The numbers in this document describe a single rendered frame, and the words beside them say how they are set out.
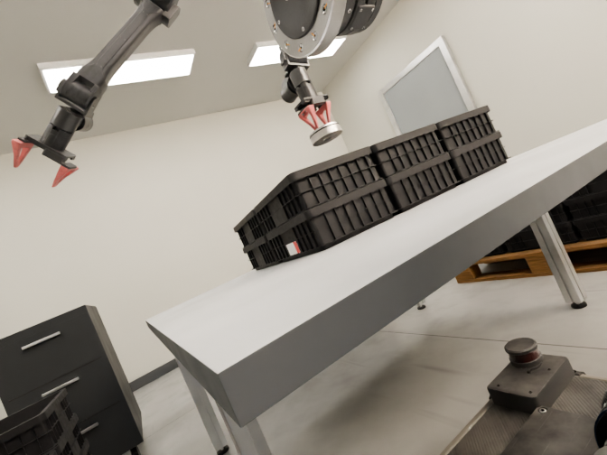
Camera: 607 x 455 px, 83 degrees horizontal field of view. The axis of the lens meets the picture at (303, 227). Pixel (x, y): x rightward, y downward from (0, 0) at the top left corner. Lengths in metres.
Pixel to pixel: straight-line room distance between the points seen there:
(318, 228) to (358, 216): 0.14
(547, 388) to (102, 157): 4.40
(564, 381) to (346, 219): 0.61
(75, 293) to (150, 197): 1.28
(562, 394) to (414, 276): 0.66
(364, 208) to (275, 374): 0.80
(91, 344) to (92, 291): 2.10
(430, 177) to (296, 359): 1.01
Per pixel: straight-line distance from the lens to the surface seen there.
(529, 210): 0.51
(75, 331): 2.21
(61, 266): 4.33
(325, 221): 0.95
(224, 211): 4.52
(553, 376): 0.94
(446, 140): 1.33
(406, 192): 1.13
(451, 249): 0.38
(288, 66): 1.19
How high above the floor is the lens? 0.76
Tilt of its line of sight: 1 degrees up
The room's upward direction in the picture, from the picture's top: 24 degrees counter-clockwise
